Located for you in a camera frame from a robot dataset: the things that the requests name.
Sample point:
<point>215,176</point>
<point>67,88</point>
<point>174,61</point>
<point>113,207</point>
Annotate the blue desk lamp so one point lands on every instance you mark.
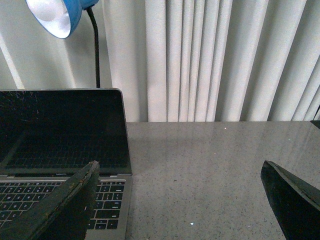
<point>61,17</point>

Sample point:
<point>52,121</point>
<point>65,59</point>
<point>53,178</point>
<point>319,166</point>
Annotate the silver laptop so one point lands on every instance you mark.
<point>46,136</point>

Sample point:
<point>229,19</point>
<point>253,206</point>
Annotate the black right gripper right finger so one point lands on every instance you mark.
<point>294,202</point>

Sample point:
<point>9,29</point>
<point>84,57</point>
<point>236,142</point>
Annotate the white curtain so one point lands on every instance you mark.
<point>178,60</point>

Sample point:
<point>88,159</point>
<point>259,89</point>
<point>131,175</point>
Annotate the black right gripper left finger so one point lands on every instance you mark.
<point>63,215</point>

